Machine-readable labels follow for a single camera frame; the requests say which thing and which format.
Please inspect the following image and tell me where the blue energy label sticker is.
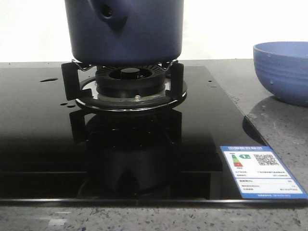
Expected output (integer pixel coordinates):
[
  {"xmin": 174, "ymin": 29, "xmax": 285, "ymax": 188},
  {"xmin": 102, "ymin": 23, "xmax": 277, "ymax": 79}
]
[{"xmin": 220, "ymin": 146, "xmax": 308, "ymax": 199}]

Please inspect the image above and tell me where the black glass gas stove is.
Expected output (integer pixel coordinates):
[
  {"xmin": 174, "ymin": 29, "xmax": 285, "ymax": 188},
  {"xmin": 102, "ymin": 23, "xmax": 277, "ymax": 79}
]
[{"xmin": 0, "ymin": 66, "xmax": 308, "ymax": 207}]

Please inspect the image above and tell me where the light blue ribbed bowl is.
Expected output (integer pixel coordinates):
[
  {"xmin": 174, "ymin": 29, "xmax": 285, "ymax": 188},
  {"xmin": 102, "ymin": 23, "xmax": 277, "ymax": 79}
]
[{"xmin": 253, "ymin": 41, "xmax": 308, "ymax": 106}]

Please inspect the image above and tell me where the black burner head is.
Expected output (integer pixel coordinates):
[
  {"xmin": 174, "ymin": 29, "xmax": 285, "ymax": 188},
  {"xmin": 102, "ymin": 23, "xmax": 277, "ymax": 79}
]
[{"xmin": 95, "ymin": 65, "xmax": 165, "ymax": 98}]

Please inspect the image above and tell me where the black metal pot support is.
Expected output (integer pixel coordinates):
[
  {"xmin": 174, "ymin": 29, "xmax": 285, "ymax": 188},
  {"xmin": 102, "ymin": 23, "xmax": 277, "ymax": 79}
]
[{"xmin": 61, "ymin": 60, "xmax": 187, "ymax": 114}]

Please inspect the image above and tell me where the dark blue cooking pot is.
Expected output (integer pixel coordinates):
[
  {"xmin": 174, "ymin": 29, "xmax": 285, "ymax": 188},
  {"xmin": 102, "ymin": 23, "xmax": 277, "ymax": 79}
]
[{"xmin": 65, "ymin": 0, "xmax": 184, "ymax": 66}]

